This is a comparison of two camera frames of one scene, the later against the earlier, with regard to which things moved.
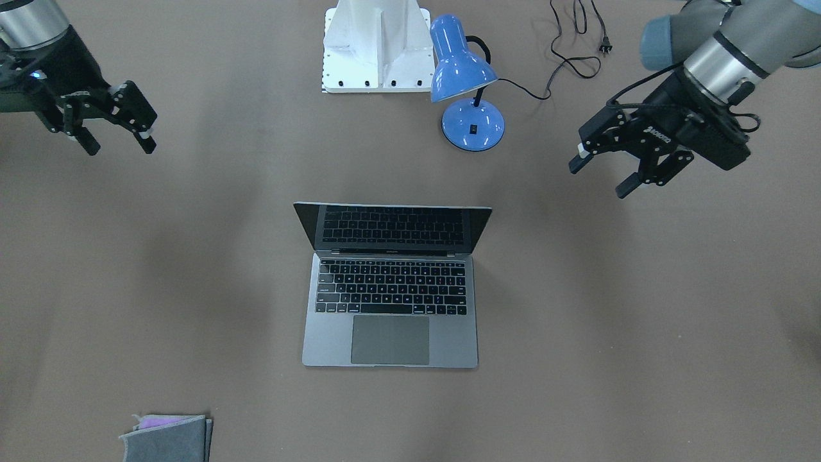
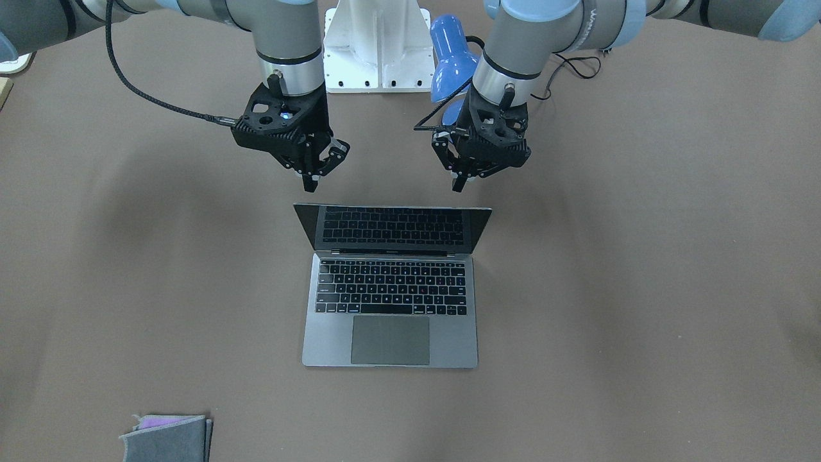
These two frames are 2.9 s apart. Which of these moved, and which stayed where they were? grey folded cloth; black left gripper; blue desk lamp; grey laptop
Moved: black left gripper
Stayed: blue desk lamp; grey folded cloth; grey laptop
